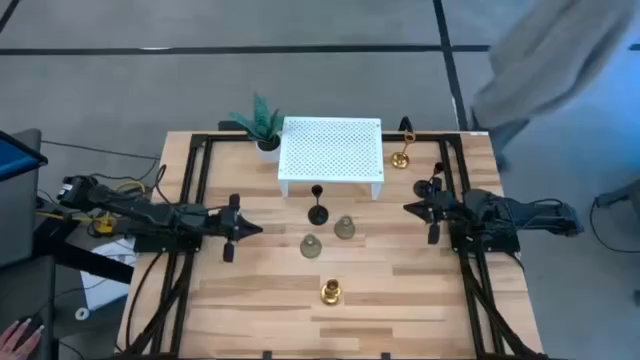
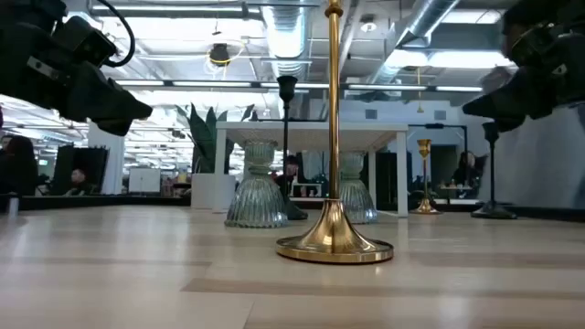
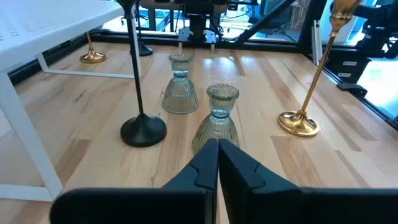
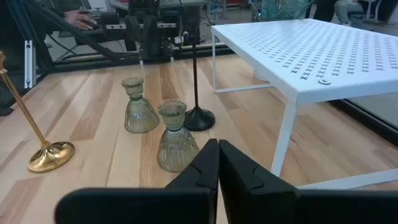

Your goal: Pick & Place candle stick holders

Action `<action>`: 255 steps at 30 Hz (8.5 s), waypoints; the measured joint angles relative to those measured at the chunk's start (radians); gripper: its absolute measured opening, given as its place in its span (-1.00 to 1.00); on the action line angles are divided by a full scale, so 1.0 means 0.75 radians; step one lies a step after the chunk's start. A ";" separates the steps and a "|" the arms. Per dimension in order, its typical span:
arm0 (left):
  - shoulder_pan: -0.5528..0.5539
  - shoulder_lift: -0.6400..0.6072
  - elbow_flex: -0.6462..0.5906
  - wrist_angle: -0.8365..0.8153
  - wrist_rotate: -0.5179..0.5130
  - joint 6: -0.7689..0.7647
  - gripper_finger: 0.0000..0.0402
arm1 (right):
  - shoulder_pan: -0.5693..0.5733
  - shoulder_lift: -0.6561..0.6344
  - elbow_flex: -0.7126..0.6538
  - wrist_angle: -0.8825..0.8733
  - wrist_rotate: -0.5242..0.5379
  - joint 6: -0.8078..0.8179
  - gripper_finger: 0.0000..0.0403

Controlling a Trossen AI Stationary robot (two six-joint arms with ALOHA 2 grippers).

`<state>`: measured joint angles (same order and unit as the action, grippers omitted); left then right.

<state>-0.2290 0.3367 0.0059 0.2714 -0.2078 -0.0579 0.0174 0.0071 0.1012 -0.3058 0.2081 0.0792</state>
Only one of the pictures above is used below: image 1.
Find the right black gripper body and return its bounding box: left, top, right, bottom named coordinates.
left=424, top=189, right=454, bottom=247

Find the black aluminium table frame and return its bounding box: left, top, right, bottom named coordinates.
left=114, top=130, right=551, bottom=360

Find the tilted computer monitor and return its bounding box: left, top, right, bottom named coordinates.
left=0, top=128, right=50, bottom=184

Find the white paper sheet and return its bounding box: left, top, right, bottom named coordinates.
left=79, top=237, right=137, bottom=312

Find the green ribbed glass candle holder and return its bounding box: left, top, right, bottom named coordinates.
left=299, top=233, right=323, bottom=260
left=333, top=215, right=357, bottom=241

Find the looped black floor cable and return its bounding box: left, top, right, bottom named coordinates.
left=588, top=197, right=640, bottom=254

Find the yellow cable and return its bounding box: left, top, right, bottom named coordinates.
left=34, top=179, right=149, bottom=237

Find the thin black floor cable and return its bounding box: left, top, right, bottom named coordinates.
left=39, top=139, right=161, bottom=162

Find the gold metal candlestick holder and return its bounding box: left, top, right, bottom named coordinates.
left=320, top=278, right=344, bottom=307
left=390, top=130, right=417, bottom=170

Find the person's hand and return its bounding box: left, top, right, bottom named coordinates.
left=0, top=317, right=45, bottom=360

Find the black desk leg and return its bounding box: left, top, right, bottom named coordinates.
left=32, top=214, right=136, bottom=286

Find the grey chair leg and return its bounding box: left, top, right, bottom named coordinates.
left=593, top=178, right=640, bottom=209

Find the green plant in white pot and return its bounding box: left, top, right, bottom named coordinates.
left=228, top=92, right=286, bottom=164

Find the grey cabinet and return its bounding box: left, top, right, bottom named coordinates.
left=0, top=128, right=44, bottom=269

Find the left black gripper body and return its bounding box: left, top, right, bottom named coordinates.
left=219, top=192, right=247, bottom=264

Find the white perforated metal shelf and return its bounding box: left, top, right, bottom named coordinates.
left=277, top=116, right=386, bottom=201

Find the person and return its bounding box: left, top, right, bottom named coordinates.
left=469, top=0, right=640, bottom=174

